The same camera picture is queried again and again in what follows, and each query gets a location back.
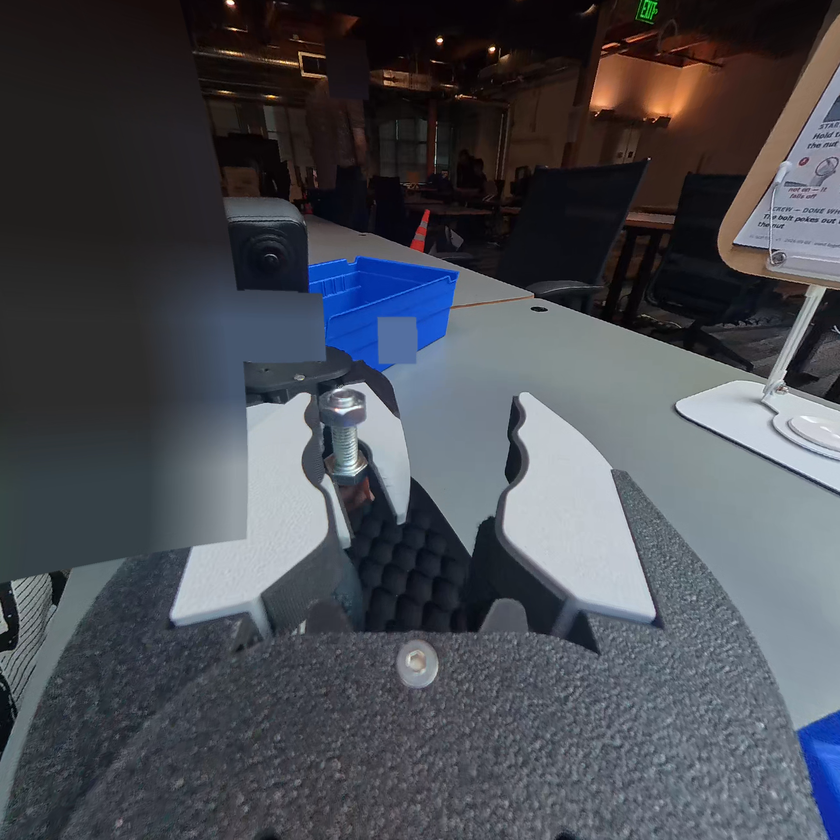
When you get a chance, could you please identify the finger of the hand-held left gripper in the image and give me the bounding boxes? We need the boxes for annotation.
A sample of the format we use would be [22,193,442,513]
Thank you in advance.
[357,412,413,526]
[322,476,355,549]

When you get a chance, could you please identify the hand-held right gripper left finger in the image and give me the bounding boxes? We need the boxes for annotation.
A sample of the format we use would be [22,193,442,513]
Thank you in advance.
[169,392,358,637]

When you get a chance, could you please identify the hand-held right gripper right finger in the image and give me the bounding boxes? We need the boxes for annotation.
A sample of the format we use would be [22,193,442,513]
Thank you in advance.
[469,392,658,637]

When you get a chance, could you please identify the steel hex bolt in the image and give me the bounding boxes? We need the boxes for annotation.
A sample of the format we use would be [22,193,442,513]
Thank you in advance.
[323,423,371,488]

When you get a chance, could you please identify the blue plastic bin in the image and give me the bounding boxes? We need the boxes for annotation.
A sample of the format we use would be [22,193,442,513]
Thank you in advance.
[308,256,460,365]

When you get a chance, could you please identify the blue bin with black divider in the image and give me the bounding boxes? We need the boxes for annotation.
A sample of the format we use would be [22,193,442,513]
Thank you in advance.
[797,718,840,840]

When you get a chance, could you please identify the black egg-crate foam mat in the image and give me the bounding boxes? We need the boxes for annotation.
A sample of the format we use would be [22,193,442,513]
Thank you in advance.
[348,479,473,634]

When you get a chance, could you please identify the person's patterned trousers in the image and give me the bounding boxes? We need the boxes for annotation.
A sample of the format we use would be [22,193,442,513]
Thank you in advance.
[0,571,70,756]

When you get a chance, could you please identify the black mesh office chair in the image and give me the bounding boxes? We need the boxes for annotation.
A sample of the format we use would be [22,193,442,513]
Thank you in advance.
[495,157,651,312]
[646,172,775,355]

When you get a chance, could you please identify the wooden top desk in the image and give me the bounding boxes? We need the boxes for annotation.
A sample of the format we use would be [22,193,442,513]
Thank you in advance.
[623,210,677,329]

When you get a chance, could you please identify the printed instruction sheet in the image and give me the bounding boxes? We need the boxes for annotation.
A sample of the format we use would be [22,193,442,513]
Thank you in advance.
[733,85,840,263]

